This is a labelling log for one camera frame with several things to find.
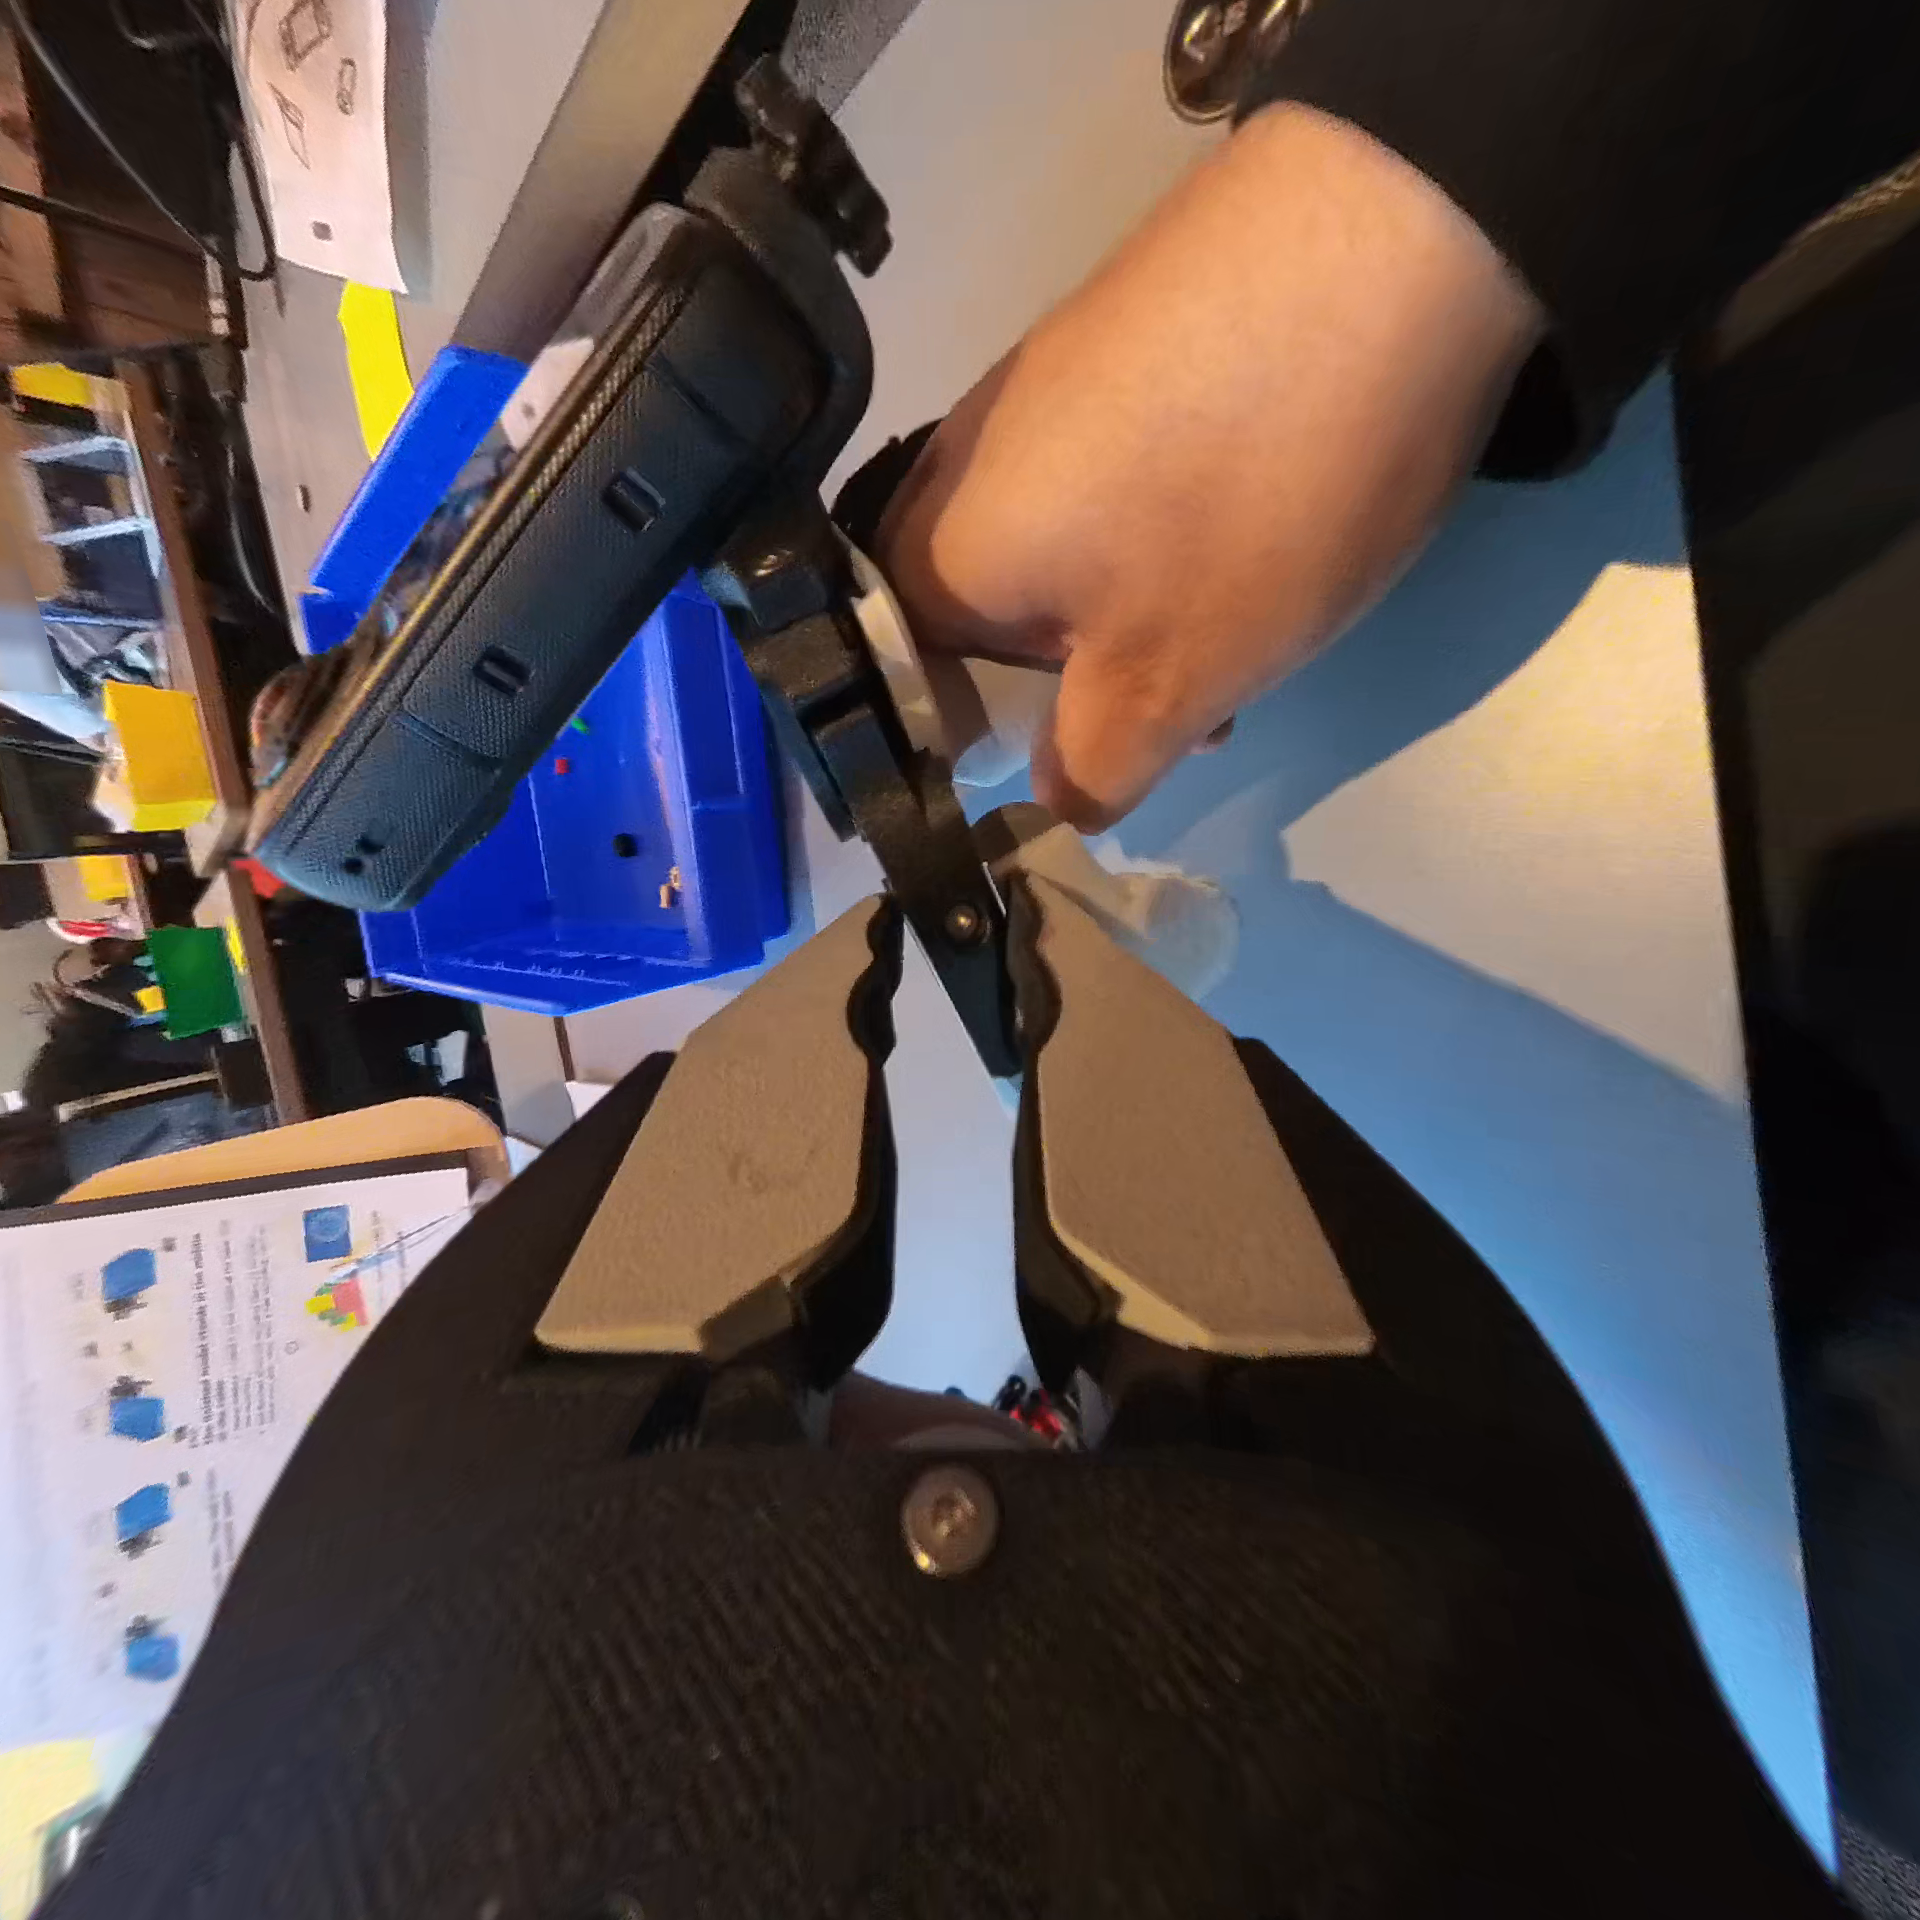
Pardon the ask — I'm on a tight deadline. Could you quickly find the grey table with beige edge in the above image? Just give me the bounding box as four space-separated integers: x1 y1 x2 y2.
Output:
232 0 760 602

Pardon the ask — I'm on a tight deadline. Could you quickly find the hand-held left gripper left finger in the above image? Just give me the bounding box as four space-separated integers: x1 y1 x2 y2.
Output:
534 892 908 1394

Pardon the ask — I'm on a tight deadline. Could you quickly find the wooden stand with instruction sheet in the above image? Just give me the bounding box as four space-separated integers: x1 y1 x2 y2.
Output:
0 1164 473 1757

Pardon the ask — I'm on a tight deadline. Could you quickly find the grey desk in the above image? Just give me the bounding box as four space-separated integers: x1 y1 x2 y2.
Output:
435 0 1846 1870

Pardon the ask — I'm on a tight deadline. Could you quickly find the white printed paper sheet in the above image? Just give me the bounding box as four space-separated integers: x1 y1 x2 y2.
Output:
225 0 408 295

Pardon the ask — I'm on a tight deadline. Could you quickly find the blue storage bin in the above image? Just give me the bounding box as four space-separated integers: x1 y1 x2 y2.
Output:
297 344 794 1020

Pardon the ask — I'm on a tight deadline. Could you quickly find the yellow paper note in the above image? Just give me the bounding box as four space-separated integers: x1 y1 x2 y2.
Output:
337 277 414 460

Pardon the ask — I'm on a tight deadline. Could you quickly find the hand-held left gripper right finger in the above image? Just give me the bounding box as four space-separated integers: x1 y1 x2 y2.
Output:
1009 874 1377 1394

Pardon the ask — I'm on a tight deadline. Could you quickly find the toy brick car model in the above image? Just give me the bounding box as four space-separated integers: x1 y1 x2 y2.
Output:
990 1371 1091 1453

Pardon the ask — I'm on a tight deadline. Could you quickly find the person's right forearm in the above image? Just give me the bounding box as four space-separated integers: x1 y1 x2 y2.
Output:
1234 0 1920 484

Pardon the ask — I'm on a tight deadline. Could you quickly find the person's right hand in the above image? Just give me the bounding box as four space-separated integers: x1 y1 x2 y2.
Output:
873 97 1549 837

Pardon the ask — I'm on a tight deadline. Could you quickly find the yellow storage bin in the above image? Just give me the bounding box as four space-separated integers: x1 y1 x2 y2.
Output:
101 680 218 829

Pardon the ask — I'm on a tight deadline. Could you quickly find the green storage bin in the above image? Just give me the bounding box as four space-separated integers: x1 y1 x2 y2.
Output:
143 924 250 1041

